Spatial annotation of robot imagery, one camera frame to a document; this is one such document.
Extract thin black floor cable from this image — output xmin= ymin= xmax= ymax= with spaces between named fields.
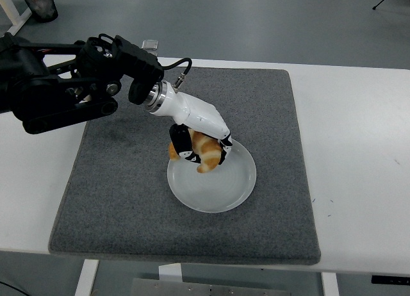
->
xmin=0 ymin=279 xmax=31 ymax=296

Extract black table control panel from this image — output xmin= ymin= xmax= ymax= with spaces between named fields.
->
xmin=371 ymin=274 xmax=410 ymax=285

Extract dark clear plastic cup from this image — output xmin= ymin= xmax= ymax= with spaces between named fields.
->
xmin=17 ymin=0 xmax=60 ymax=23

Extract silver floor socket box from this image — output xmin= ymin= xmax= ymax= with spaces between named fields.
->
xmin=141 ymin=39 xmax=160 ymax=52

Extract white table leg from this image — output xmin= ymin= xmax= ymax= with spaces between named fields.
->
xmin=321 ymin=271 xmax=341 ymax=296
xmin=74 ymin=258 xmax=101 ymax=296

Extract grey felt mat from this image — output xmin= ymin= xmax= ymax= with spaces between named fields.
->
xmin=47 ymin=66 xmax=322 ymax=267

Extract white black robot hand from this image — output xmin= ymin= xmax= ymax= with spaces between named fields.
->
xmin=151 ymin=88 xmax=234 ymax=167

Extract pale grey round plate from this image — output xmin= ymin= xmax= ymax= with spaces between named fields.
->
xmin=166 ymin=138 xmax=258 ymax=214

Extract white table bracket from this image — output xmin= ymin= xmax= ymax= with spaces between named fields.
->
xmin=158 ymin=263 xmax=183 ymax=281

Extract white furniture frame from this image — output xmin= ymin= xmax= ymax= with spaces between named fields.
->
xmin=0 ymin=0 xmax=33 ymax=37

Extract golden croissant bread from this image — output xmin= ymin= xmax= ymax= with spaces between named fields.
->
xmin=168 ymin=130 xmax=224 ymax=174

